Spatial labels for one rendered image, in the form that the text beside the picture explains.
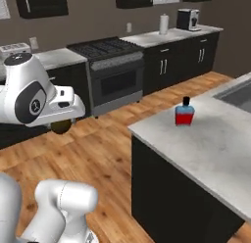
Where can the black steel oven range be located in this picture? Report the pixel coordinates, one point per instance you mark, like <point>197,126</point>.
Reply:
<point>114,77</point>

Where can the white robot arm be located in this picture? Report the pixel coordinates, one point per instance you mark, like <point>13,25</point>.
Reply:
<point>29,83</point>

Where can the black base cupboard run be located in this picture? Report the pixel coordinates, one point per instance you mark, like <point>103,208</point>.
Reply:
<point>73,80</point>
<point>183,62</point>

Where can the white toaster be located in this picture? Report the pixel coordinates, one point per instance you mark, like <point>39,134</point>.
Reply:
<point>14,48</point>

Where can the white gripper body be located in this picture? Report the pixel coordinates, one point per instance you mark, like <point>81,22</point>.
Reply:
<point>67,111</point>

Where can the white paper towel roll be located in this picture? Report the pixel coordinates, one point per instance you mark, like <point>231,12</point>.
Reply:
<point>163,24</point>

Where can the steel sink basin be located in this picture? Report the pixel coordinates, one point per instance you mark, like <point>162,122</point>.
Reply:
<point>237,96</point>

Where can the blue red liquor bottle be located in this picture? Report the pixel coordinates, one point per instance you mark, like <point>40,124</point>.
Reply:
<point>184,115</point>

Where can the black kitchen island cabinet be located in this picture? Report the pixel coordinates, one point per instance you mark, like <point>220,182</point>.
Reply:
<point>170,201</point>

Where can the black silver coffee machine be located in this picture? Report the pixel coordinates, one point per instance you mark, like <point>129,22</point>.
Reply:
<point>187,19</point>

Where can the white wall socket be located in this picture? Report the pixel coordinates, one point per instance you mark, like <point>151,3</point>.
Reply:
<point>33,42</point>
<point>129,27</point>

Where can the brown round kiwi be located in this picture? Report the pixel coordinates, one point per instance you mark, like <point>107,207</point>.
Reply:
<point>61,127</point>

